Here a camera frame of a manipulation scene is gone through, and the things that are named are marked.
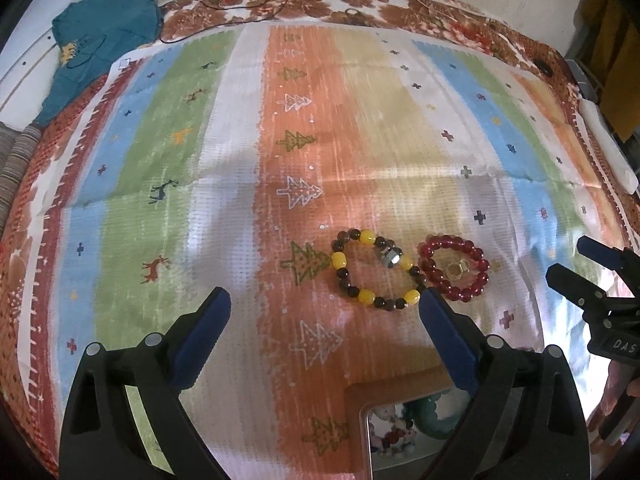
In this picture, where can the silver faceted bead charm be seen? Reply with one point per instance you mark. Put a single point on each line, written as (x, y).
(391, 256)

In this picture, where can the red floral bedsheet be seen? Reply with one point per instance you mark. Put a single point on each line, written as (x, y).
(350, 0)

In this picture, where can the green jade bangle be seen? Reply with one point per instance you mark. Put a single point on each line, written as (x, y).
(438, 414)

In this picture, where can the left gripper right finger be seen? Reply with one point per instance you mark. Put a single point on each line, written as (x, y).
(524, 419)

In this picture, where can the colourful striped blanket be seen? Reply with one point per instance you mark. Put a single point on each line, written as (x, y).
(300, 185)

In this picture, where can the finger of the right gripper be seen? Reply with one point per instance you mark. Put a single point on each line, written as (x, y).
(610, 257)
(576, 289)

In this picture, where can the yellow hanging cloth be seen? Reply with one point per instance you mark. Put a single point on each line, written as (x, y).
(612, 56)

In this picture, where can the teal garment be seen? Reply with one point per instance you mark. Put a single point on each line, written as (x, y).
(92, 35)

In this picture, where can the white rolled cloth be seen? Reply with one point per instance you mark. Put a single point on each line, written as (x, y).
(621, 169)

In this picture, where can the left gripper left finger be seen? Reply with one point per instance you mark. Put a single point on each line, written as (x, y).
(99, 437)

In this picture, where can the wooden jewelry box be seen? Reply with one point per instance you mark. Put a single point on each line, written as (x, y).
(383, 442)

